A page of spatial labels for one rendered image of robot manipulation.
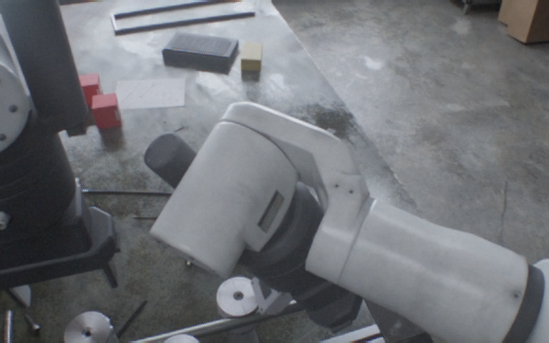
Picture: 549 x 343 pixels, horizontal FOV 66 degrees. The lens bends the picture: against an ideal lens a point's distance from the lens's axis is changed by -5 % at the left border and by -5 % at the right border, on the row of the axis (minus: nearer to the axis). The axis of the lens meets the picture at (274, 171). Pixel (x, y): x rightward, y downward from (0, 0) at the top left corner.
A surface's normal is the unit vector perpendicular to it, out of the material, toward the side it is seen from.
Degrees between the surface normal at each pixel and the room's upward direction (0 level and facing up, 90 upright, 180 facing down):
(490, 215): 0
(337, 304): 30
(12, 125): 90
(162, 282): 0
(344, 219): 23
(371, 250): 41
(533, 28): 81
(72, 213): 0
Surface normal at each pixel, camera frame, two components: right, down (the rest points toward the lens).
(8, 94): 0.56, 0.60
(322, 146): -0.10, -0.41
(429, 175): 0.05, -0.71
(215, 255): 0.56, -0.01
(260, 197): 0.74, 0.16
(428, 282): -0.36, -0.09
